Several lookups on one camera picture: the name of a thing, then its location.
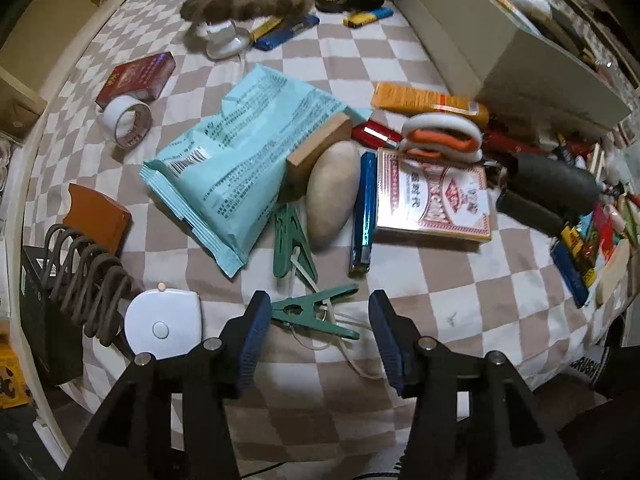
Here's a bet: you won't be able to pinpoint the tan wooden block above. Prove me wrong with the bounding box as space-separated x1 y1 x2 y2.
286 112 353 197

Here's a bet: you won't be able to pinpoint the green clothespin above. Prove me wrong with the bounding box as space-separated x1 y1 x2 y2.
270 283 361 341
272 203 319 282

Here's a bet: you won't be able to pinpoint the yellow pen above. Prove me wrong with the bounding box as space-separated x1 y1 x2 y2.
248 16 284 43

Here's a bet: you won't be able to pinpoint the brown fur piece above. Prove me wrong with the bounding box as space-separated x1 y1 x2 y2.
181 0 315 29

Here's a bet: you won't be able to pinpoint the beige oval stone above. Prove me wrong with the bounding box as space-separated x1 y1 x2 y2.
306 140 362 251

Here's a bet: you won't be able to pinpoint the red utility knife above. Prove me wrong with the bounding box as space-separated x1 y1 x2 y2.
351 120 402 149

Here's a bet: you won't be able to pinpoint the orange packet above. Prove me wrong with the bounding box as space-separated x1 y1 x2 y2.
372 82 490 129

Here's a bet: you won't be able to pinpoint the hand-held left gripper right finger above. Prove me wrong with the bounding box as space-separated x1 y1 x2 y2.
367 289 581 480

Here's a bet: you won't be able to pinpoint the brown leather holder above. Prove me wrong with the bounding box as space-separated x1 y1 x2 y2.
65 183 133 257

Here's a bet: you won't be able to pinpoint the dark cloth with white print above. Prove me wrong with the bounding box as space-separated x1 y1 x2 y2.
586 317 640 406

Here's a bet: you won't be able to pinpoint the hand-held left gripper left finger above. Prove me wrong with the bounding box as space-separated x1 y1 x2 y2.
60 290 273 480

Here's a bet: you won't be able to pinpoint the checkered tablecloth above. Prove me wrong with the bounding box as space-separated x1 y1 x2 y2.
22 0 628 453

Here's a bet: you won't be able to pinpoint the dark red card box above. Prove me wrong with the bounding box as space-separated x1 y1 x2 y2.
95 51 177 109

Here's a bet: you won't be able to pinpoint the coiled metal spring stand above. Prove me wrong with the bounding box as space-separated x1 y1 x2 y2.
44 225 135 347

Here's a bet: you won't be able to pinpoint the small black cylinder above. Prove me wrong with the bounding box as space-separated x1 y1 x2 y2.
495 190 564 237

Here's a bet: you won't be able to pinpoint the blue metallic bar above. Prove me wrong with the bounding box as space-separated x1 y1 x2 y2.
348 151 377 277

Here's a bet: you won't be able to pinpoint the cream oval object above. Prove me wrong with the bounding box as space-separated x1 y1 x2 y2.
595 237 632 307

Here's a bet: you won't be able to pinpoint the yellow box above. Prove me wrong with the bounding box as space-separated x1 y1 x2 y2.
0 344 31 409

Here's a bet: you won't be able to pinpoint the beige storage box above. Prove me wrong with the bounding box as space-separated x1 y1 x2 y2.
390 0 634 132

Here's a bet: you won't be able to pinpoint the red playing card box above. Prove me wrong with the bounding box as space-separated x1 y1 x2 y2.
374 147 493 247

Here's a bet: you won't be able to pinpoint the large black cylinder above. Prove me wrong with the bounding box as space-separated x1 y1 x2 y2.
504 152 601 212

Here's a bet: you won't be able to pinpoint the white and orange scissors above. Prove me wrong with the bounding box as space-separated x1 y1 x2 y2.
398 111 485 163

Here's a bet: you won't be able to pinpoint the white tape roll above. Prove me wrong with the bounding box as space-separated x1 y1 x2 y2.
97 96 153 150

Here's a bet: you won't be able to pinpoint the yellow and blue lighter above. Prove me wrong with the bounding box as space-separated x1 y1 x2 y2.
343 7 394 29

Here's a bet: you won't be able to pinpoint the light blue snack packet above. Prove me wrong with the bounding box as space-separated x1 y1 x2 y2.
140 64 373 278

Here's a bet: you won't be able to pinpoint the white square tape measure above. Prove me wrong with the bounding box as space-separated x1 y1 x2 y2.
124 284 203 361

